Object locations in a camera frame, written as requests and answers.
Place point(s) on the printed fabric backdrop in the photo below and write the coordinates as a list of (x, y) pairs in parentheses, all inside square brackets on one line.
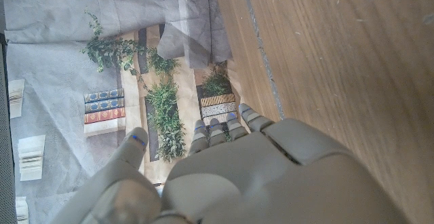
[(68, 64)]

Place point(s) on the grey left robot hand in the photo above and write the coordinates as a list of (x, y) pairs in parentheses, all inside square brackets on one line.
[(257, 176)]

